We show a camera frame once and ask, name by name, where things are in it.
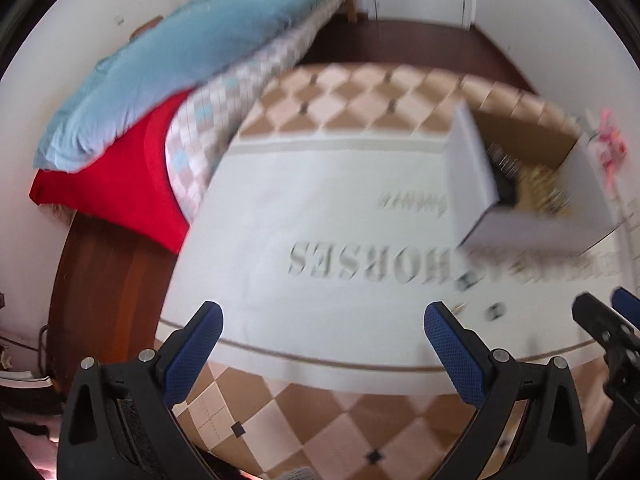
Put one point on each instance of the white cardboard box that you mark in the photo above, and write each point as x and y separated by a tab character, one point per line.
480	220

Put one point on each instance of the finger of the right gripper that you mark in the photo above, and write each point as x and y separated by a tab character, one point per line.
627	305
611	331

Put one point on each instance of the light blue duvet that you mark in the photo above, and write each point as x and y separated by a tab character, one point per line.
197	41

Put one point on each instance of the wooden bed frame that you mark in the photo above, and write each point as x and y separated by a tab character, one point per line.
351	11

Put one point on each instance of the small silver earring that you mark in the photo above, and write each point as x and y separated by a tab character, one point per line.
458	307

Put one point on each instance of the checkered bed sheet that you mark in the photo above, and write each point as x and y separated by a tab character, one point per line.
205	123

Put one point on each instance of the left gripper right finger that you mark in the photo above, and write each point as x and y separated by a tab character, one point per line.
550	441

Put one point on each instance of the red blanket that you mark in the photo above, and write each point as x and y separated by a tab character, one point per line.
128	184

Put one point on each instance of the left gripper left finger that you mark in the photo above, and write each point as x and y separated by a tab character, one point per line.
118	421

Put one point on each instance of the black smart band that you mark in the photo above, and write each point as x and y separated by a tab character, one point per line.
505	170

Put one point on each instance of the pink panther plush toy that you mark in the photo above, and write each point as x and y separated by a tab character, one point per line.
612	147

